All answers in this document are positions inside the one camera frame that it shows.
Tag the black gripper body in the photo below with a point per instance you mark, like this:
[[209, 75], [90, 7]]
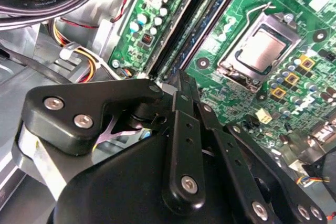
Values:
[[118, 195]]

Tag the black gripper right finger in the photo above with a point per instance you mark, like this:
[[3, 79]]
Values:
[[231, 155]]

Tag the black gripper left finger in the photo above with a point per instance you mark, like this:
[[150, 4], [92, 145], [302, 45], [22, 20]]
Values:
[[78, 98]]

